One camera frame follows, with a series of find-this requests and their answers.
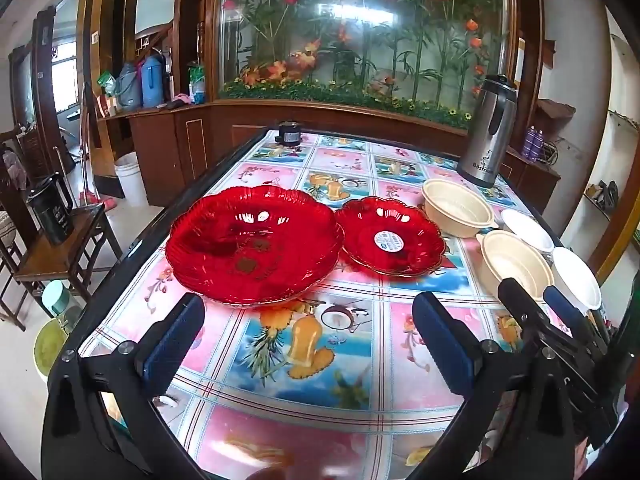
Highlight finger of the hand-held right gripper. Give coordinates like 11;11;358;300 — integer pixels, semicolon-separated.
496;277;608;411
543;285;621;363

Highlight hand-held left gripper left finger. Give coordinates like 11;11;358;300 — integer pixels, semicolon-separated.
40;292;207;480

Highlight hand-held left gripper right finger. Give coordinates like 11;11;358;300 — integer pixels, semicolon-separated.
411;290;593;480

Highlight white plastic bowl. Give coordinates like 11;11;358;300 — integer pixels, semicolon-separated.
500;208;556;255
550;246;603;313

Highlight cream plastic bowl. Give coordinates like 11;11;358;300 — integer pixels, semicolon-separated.
421;178;499;239
475;230;556;303

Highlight large red glass plate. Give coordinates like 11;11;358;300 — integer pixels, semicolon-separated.
165;185;346;307

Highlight fruit print plastic tablecloth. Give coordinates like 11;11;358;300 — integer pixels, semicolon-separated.
80;130;601;480

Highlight dark shoes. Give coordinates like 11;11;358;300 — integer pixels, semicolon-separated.
585;180;621;211

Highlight green basin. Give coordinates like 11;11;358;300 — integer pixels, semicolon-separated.
32;317;68;378

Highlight teal cup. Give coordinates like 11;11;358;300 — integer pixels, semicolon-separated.
41;280;83;331

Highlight brown wooden stool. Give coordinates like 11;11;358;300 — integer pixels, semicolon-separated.
12;205;123;331

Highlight red mop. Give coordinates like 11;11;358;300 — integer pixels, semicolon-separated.
79;85;119;211

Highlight white plastic bucket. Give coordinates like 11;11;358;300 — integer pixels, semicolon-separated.
114;151;149;207

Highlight steel thermos jug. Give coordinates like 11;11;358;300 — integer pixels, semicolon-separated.
457;74;518;189

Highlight black kettle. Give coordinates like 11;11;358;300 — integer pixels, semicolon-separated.
26;172;76;246

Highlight brown wooden cabinet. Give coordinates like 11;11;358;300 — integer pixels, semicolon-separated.
97;97;561;211

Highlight small black round device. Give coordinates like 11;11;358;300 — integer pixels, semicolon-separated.
275;121;303;148

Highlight grey blue thermos flask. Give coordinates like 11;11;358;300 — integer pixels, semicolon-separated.
116;62;144;112

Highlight green white plastic bag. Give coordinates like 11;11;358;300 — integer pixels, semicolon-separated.
187;60;207;106

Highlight glass artificial flower display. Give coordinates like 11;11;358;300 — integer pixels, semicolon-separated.
215;0;516;128

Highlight brown wooden wall shelf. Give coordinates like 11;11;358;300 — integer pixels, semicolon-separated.
537;99;576;121

